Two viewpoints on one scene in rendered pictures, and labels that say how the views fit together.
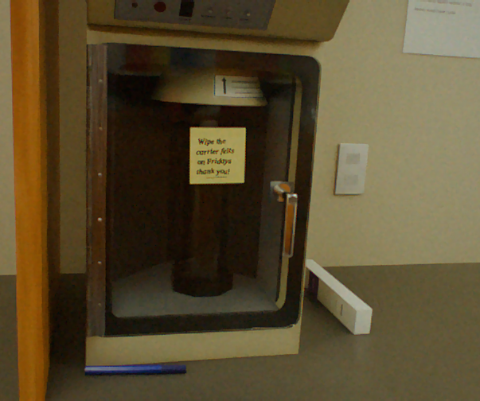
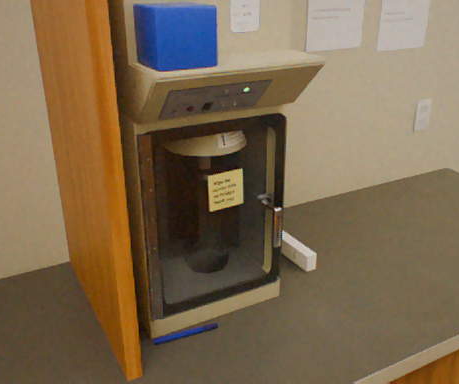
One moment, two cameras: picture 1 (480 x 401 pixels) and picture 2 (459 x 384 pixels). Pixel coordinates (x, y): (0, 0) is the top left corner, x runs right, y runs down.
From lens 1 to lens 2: 0.39 m
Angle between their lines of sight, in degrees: 18
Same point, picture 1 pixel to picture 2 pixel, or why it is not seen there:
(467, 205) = (352, 151)
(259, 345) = (255, 297)
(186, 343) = (212, 307)
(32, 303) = (130, 318)
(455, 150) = (343, 115)
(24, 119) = (116, 208)
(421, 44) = (318, 44)
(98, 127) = (149, 190)
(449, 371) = (371, 289)
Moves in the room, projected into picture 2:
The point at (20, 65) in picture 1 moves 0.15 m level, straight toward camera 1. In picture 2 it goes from (111, 174) to (154, 209)
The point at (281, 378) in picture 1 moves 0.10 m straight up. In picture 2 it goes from (277, 317) to (278, 279)
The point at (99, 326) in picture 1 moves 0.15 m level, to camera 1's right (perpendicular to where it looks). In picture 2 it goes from (159, 313) to (230, 302)
